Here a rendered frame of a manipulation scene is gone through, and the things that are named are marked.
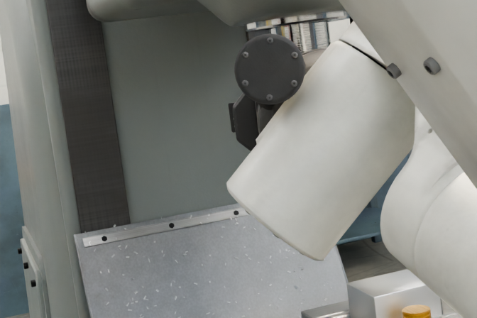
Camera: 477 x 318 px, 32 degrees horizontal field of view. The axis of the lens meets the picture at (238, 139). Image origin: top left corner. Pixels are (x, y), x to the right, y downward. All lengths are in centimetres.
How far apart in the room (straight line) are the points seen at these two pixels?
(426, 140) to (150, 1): 43
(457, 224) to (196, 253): 70
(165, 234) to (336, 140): 62
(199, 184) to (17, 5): 31
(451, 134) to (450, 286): 18
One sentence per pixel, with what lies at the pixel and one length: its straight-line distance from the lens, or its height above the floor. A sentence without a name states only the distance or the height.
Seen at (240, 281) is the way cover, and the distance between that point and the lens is 101.
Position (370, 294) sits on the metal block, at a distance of 69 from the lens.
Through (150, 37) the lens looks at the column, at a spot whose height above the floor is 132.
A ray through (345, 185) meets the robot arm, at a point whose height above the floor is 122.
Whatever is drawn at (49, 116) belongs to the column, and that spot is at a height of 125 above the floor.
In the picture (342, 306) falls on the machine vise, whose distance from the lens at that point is 75.
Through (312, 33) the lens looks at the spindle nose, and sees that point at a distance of 64.
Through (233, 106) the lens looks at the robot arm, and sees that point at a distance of 61.
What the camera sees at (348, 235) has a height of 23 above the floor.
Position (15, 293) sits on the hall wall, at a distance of 493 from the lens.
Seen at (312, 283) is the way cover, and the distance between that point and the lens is 103.
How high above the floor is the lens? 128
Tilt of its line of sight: 6 degrees down
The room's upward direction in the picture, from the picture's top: 8 degrees counter-clockwise
